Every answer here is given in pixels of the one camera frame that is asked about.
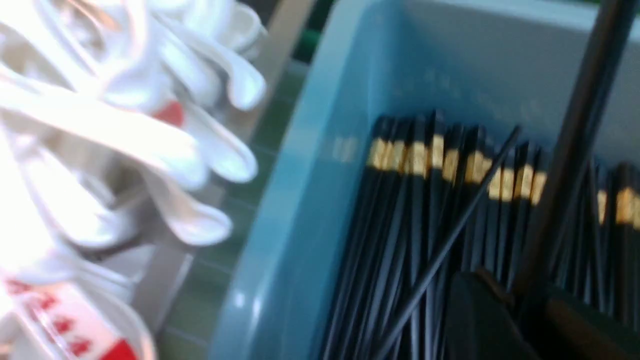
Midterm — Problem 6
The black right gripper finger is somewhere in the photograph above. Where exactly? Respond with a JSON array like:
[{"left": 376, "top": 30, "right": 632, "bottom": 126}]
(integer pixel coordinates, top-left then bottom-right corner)
[{"left": 445, "top": 272, "right": 540, "bottom": 360}]

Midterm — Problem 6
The black chopstick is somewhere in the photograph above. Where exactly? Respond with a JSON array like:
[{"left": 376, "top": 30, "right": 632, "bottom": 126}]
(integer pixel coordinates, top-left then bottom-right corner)
[{"left": 514, "top": 0, "right": 639, "bottom": 302}]

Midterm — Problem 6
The bundle of black chopsticks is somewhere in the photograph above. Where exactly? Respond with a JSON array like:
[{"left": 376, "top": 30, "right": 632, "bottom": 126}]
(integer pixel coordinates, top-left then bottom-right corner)
[{"left": 318, "top": 111, "right": 639, "bottom": 360}]

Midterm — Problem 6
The blue chopstick bin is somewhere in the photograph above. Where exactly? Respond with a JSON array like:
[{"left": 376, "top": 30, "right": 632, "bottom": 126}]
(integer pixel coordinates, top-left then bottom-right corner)
[{"left": 207, "top": 0, "right": 640, "bottom": 360}]

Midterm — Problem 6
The grey spoon bin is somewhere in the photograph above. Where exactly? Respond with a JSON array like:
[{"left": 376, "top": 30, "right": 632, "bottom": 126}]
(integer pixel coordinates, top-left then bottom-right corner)
[{"left": 103, "top": 0, "right": 332, "bottom": 333}]

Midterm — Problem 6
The pile of white spoons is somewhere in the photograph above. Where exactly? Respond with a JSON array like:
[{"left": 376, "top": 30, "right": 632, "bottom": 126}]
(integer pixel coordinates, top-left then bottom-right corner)
[{"left": 0, "top": 0, "right": 268, "bottom": 360}]

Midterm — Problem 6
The red labelled white spoon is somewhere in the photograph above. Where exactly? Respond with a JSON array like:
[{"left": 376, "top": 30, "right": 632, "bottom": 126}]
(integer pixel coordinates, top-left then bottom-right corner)
[{"left": 1, "top": 278, "right": 158, "bottom": 360}]

